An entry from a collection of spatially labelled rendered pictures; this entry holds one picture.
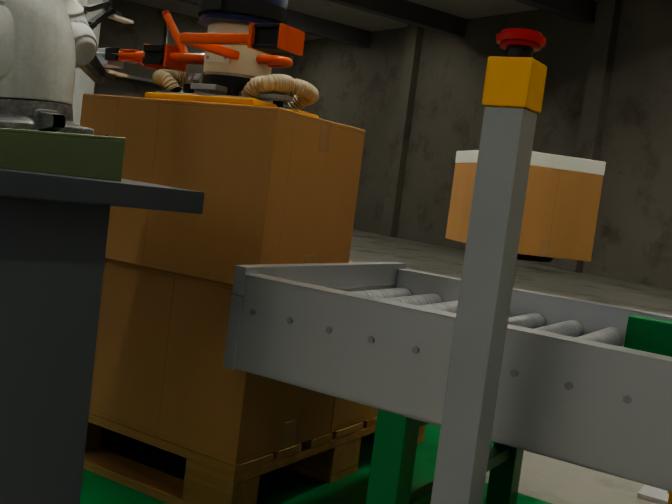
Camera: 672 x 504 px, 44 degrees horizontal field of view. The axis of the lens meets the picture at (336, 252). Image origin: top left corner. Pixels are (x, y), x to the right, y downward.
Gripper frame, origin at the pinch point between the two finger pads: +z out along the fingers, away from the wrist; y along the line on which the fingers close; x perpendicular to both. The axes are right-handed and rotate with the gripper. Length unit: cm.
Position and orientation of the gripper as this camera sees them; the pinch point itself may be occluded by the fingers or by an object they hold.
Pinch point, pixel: (123, 48)
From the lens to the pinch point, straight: 223.5
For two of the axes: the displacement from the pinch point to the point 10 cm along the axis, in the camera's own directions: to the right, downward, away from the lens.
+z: 5.1, 0.1, 8.6
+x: 8.5, 1.4, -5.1
